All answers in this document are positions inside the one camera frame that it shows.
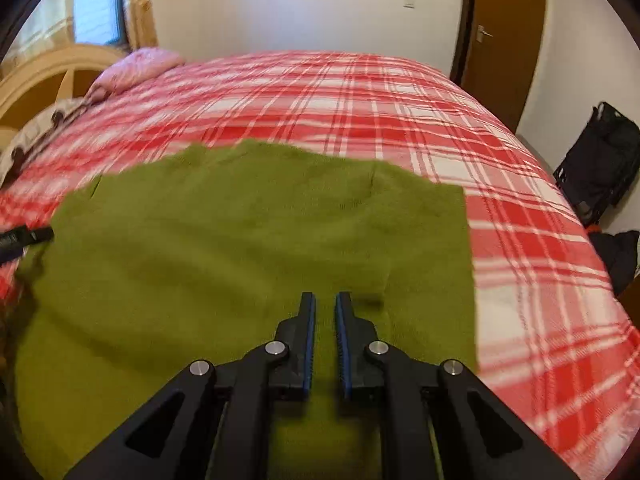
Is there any cream wooden headboard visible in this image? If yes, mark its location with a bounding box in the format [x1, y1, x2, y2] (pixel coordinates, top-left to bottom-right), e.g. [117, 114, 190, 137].
[0, 44, 133, 148]

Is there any yellow patterned curtain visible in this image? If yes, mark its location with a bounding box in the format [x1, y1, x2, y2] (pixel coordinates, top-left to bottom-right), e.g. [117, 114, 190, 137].
[122, 0, 160, 53]

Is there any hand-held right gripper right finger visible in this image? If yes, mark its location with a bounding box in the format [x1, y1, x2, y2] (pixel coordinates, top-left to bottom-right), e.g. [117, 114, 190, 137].
[334, 291, 581, 480]

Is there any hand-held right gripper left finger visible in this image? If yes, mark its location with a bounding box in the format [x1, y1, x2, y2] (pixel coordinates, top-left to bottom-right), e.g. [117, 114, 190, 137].
[64, 291, 317, 480]

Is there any window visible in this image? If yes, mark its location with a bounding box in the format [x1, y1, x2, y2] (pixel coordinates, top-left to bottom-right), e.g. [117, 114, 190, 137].
[74, 0, 125, 46]

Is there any green striped knit sweater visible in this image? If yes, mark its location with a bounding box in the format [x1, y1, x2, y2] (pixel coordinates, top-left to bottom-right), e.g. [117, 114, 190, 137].
[14, 139, 478, 480]

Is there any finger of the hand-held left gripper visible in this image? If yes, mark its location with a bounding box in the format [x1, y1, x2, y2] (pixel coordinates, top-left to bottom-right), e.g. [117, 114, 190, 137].
[0, 225, 55, 266]

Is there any white brown patterned pillow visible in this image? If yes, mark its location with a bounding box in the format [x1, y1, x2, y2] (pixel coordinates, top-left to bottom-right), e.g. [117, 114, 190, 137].
[0, 97, 93, 191]

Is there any black bag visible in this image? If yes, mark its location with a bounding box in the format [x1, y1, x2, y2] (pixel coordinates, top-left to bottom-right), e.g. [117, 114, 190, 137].
[590, 230, 640, 296]

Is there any pink pillow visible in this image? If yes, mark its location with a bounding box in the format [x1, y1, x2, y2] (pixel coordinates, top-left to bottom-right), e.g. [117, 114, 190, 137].
[85, 47, 187, 103]

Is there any red white plaid blanket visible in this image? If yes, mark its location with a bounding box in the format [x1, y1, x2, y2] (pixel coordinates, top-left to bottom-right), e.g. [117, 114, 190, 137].
[0, 50, 636, 480]

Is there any brown wooden door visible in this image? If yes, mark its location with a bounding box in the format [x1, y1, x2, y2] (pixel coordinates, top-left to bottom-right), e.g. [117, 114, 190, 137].
[460, 0, 548, 133]

